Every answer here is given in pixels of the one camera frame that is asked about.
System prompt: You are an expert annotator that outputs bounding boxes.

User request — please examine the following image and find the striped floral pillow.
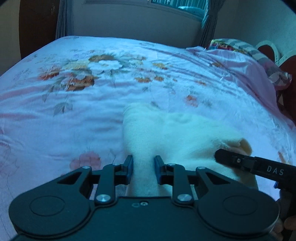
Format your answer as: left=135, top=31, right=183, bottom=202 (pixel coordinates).
left=207, top=38, right=292, bottom=90

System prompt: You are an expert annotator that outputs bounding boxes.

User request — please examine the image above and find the pink floral bed sheet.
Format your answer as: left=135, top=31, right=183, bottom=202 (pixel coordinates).
left=1, top=36, right=295, bottom=240

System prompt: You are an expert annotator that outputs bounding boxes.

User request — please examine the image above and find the pink quilt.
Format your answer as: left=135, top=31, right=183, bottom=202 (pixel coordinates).
left=186, top=46, right=295, bottom=129

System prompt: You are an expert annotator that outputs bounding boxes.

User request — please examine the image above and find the dark wooden door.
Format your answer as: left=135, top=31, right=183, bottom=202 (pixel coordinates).
left=18, top=0, right=60, bottom=59

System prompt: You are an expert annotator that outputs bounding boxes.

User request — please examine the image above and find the cream knit sweater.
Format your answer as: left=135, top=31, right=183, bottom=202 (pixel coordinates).
left=123, top=103, right=258, bottom=197

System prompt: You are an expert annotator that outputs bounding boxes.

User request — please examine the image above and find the person's right hand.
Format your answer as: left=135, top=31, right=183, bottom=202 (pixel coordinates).
left=273, top=216, right=296, bottom=240

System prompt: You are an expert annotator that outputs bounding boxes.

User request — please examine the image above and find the right blue-grey curtain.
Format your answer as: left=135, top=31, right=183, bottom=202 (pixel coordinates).
left=200, top=0, right=225, bottom=47

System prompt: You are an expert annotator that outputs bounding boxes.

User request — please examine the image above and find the left blue-grey curtain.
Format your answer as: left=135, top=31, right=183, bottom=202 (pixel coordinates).
left=55, top=0, right=71, bottom=39

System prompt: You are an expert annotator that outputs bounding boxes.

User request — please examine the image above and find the red white headboard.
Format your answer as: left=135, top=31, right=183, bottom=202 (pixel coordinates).
left=255, top=40, right=295, bottom=123

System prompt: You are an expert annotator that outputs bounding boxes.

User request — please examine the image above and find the window with frame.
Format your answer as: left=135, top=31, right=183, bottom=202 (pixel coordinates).
left=84, top=0, right=207, bottom=20

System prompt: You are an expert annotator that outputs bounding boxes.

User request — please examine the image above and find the blue-grey curtain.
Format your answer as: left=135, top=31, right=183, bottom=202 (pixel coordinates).
left=200, top=0, right=225, bottom=47
left=55, top=0, right=71, bottom=39

